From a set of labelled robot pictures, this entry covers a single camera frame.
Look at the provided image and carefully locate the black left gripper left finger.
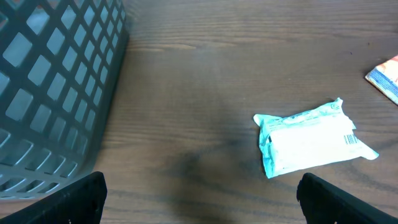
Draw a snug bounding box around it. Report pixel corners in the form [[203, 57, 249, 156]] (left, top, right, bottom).
[[1, 171, 108, 224]]

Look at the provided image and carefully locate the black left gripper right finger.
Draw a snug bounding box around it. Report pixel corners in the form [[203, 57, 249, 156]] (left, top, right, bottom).
[[296, 172, 397, 224]]

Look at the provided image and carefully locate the teal white wipes pack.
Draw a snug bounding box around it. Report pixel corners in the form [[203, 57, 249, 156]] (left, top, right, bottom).
[[253, 98, 379, 179]]

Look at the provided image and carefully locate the orange small box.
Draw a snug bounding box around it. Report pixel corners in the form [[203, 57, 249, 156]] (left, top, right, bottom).
[[365, 56, 397, 105]]

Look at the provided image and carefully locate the grey plastic mesh basket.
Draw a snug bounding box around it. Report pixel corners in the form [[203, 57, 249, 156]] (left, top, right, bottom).
[[1, 0, 129, 200]]

